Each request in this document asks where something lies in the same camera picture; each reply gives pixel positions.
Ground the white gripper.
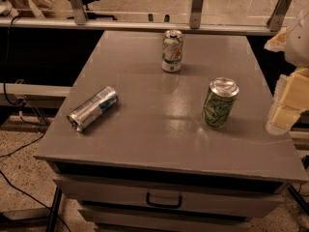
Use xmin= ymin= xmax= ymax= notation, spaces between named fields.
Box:
xmin=264 ymin=7 xmax=309 ymax=135

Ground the white green 7up can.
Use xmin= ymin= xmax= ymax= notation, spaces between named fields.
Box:
xmin=161 ymin=30 xmax=183 ymax=73

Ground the green patterned soda can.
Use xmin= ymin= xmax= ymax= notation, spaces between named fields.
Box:
xmin=202 ymin=77 xmax=239 ymax=128

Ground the silver blue energy drink can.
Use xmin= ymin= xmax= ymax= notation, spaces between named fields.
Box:
xmin=67 ymin=86 xmax=119 ymax=132

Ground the grey drawer cabinet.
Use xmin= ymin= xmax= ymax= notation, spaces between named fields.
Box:
xmin=37 ymin=31 xmax=308 ymax=232

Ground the black drawer handle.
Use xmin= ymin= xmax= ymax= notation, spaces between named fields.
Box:
xmin=145 ymin=192 xmax=183 ymax=209

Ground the aluminium frame rail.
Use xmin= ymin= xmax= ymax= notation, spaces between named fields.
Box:
xmin=1 ymin=0 xmax=300 ymax=35

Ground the black floor cable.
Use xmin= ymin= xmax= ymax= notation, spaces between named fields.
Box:
xmin=0 ymin=14 xmax=71 ymax=232

